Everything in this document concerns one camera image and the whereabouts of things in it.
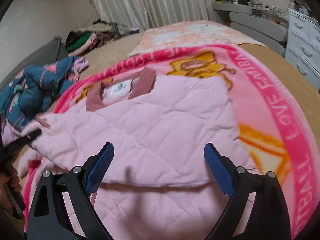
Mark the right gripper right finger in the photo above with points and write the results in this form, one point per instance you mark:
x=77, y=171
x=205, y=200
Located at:
x=269, y=216

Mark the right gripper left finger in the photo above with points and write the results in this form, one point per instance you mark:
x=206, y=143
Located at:
x=48, y=217

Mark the pink quilted jacket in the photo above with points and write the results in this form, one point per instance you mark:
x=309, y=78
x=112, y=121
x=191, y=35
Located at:
x=158, y=185

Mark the pile of folded clothes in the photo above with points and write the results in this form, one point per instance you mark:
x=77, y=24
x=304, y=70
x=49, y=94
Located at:
x=82, y=41

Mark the pink cartoon fleece blanket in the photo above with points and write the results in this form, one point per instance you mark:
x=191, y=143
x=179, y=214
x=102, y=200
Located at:
x=185, y=143

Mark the navy flamingo print duvet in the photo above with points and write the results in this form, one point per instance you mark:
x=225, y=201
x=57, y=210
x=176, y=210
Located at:
x=34, y=89

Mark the white drawer cabinet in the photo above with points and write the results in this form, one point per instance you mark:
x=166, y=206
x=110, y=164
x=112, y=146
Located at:
x=302, y=48

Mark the tan bed sheet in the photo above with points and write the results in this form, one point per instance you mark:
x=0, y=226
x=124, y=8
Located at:
x=287, y=72

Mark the grey cluttered shelf desk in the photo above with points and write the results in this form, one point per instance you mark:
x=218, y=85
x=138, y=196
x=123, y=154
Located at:
x=269, y=27

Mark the peach patterned blanket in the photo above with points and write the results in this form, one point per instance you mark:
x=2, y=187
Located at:
x=190, y=34

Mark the beige striped curtain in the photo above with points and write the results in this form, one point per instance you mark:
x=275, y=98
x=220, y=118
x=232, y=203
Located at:
x=145, y=14

